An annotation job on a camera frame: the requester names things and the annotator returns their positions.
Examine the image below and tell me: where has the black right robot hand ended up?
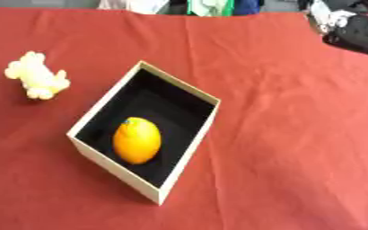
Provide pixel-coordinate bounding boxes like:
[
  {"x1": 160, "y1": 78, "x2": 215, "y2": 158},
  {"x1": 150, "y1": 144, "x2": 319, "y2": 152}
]
[{"x1": 320, "y1": 14, "x2": 368, "y2": 58}]

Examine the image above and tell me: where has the tan box with black inside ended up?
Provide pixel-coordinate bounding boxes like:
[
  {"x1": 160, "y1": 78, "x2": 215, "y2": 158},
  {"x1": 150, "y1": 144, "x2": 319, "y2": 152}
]
[{"x1": 65, "y1": 60, "x2": 222, "y2": 207}]

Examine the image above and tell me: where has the blue background object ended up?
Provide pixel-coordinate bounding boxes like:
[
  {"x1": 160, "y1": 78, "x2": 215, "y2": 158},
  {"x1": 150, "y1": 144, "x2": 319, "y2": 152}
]
[{"x1": 232, "y1": 0, "x2": 263, "y2": 16}]

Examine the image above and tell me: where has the green and white background object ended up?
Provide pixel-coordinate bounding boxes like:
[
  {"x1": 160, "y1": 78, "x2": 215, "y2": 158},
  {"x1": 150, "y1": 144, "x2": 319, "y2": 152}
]
[{"x1": 185, "y1": 0, "x2": 236, "y2": 17}]

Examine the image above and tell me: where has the orange toy fruit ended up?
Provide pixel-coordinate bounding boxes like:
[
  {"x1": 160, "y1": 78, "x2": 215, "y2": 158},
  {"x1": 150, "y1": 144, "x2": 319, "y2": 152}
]
[{"x1": 111, "y1": 116, "x2": 164, "y2": 165}]

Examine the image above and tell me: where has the pale yellow soft toy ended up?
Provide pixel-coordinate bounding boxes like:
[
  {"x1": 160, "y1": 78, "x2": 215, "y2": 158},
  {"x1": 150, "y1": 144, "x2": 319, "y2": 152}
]
[{"x1": 3, "y1": 50, "x2": 73, "y2": 101}]

